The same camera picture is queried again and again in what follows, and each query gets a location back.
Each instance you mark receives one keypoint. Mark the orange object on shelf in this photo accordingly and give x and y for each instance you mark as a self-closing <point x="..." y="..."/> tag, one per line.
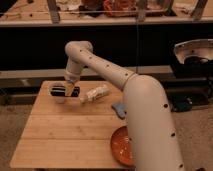
<point x="119" y="8"/>

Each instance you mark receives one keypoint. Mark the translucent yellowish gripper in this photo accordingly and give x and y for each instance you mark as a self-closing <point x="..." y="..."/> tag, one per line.
<point x="69" y="87"/>

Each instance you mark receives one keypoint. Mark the white plastic bottle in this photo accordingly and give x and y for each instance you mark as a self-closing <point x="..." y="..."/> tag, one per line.
<point x="95" y="93"/>

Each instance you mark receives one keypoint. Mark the orange ribbed plate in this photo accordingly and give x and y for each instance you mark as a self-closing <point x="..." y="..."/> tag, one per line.
<point x="120" y="145"/>

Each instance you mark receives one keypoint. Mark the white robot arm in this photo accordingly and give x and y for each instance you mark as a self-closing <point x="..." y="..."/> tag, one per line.
<point x="154" y="141"/>

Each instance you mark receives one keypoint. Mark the blue sponge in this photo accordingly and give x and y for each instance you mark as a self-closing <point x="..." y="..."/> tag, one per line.
<point x="118" y="107"/>

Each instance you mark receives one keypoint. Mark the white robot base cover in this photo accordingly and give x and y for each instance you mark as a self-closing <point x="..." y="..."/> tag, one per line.
<point x="201" y="48"/>

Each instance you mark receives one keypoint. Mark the wooden table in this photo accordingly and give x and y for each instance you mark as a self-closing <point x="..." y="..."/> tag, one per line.
<point x="70" y="135"/>

